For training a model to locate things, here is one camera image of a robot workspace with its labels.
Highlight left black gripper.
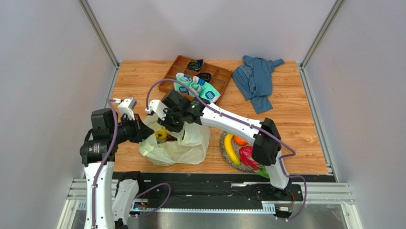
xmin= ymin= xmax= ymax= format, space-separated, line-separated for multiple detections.
xmin=110 ymin=113 xmax=154 ymax=144

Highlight translucent yellow plastic bag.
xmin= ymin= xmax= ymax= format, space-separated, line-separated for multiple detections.
xmin=139 ymin=115 xmax=211 ymax=166

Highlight single yellow banana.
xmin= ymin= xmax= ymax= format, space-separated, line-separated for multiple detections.
xmin=223 ymin=134 xmax=241 ymax=165

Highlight orange fake tangerine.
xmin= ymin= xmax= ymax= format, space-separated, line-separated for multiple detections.
xmin=233 ymin=135 xmax=248 ymax=146

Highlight pink dragon fruit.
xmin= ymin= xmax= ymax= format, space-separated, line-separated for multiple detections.
xmin=239 ymin=146 xmax=270 ymax=179

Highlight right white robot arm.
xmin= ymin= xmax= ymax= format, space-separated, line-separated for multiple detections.
xmin=145 ymin=90 xmax=291 ymax=189

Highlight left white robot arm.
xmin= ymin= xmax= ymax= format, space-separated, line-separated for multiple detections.
xmin=80 ymin=108 xmax=153 ymax=229

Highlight yellow fake pepper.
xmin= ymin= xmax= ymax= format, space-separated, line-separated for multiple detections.
xmin=155 ymin=129 xmax=168 ymax=140

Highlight dark purple grape bunch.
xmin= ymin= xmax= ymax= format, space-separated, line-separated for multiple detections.
xmin=166 ymin=135 xmax=178 ymax=142

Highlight teal sock left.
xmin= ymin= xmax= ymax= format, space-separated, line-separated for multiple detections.
xmin=173 ymin=73 xmax=193 ymax=94

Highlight teal sock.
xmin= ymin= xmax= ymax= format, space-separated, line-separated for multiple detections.
xmin=173 ymin=73 xmax=193 ymax=94
xmin=189 ymin=76 xmax=221 ymax=103

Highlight teal sock right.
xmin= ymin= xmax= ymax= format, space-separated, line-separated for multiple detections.
xmin=189 ymin=76 xmax=221 ymax=103

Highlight black rolled sock middle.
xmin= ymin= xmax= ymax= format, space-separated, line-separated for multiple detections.
xmin=196 ymin=73 xmax=212 ymax=83

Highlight dark rolled sock back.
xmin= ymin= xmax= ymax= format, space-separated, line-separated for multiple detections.
xmin=186 ymin=59 xmax=204 ymax=72

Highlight brown compartment tray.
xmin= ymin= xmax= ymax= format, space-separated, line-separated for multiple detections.
xmin=158 ymin=55 xmax=232 ymax=104

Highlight speckled round plate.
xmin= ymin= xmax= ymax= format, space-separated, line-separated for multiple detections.
xmin=220 ymin=131 xmax=255 ymax=174

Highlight blue cloth shirt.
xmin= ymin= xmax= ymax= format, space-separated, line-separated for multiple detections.
xmin=232 ymin=55 xmax=285 ymax=114

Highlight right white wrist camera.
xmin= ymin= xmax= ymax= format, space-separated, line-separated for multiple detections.
xmin=145 ymin=100 xmax=168 ymax=120

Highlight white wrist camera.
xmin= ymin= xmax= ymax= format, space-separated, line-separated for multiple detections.
xmin=145 ymin=100 xmax=168 ymax=120
xmin=112 ymin=97 xmax=137 ymax=121

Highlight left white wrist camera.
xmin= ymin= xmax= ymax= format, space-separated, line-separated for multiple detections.
xmin=112 ymin=97 xmax=137 ymax=121

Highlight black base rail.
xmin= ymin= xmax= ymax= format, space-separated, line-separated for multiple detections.
xmin=112 ymin=171 xmax=304 ymax=210

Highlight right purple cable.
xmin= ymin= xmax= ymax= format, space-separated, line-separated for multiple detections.
xmin=145 ymin=78 xmax=308 ymax=221

